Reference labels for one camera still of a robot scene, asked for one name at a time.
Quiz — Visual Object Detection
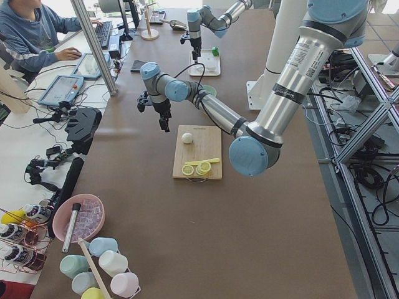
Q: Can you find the grey folded cloth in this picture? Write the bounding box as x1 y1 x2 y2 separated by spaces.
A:
130 60 153 73

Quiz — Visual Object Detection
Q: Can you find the wooden mug tree stand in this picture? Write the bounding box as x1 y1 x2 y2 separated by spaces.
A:
140 1 159 40

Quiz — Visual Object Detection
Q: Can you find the pink cup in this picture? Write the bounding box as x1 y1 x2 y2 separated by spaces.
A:
110 272 139 298

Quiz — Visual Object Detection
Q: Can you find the mint green bowl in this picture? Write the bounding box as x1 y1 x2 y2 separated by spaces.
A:
203 85 217 97

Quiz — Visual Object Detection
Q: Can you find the light blue cup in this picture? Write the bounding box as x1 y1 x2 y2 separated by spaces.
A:
89 237 118 257

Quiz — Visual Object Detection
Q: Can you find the aluminium frame post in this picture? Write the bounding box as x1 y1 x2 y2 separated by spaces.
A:
71 0 117 96

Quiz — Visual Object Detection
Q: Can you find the wooden cutting board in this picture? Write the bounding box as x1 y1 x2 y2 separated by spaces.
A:
172 125 223 179

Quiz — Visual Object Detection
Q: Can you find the black keyboard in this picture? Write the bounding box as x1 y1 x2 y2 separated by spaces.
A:
95 21 113 49

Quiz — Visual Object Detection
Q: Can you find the blue teach pendant tablet far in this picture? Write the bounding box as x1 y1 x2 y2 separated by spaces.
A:
71 53 101 80

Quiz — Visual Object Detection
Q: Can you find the wooden cup rack pole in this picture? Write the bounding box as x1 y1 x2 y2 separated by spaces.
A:
77 237 111 299

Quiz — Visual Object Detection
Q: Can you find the copper wire bottle rack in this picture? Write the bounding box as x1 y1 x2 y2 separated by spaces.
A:
1 209 52 274

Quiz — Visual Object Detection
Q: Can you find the black plastic device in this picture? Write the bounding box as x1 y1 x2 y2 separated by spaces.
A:
65 107 102 154

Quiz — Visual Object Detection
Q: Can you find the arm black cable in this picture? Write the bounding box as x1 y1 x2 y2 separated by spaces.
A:
173 62 216 119

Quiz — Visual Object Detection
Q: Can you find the pink bowl with ice cubes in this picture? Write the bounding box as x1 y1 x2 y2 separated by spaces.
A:
52 194 105 243

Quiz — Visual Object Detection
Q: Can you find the yellow plastic knife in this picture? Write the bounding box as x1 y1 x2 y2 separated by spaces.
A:
185 158 220 166

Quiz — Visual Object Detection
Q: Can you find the blue teach pendant tablet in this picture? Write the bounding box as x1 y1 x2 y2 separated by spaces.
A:
37 75 84 107
71 53 101 80

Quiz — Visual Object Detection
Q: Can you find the blue teach pendant tablet near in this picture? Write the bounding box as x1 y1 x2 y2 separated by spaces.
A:
37 75 84 107

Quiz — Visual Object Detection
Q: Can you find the metal scoop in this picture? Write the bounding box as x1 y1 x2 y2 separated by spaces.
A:
160 19 186 31

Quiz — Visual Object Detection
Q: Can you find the person in blue hoodie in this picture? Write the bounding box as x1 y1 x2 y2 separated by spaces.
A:
0 0 103 82

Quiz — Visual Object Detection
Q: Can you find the grey blue cup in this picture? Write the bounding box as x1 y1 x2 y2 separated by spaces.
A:
71 272 98 295

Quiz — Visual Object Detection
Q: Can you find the mint green cup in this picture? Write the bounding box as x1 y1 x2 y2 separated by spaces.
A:
59 255 89 279

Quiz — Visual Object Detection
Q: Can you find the metal tube in bowl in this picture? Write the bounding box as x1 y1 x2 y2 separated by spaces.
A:
62 203 81 254

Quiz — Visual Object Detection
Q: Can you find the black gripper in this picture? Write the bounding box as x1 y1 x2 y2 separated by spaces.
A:
137 90 171 132
180 31 201 60

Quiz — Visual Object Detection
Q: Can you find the lemon slice stack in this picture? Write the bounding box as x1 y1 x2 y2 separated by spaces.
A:
196 163 211 176

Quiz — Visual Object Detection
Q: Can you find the yellow cup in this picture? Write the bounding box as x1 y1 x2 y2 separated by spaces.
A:
80 287 105 299

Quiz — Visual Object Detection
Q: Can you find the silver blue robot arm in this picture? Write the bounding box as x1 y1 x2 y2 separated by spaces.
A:
140 1 368 176
180 1 253 63

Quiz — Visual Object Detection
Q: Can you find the lemon slice front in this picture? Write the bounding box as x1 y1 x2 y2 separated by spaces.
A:
181 164 194 176

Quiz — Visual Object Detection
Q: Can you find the cream rabbit tray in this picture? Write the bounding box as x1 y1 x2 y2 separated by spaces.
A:
188 49 221 77

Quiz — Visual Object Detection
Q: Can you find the white cup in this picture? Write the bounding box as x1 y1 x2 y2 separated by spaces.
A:
99 250 128 277

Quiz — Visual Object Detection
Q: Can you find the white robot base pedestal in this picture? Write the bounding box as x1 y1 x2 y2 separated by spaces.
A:
247 0 307 110

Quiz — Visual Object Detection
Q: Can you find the white ceramic spoon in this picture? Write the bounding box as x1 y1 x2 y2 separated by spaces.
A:
199 65 217 72

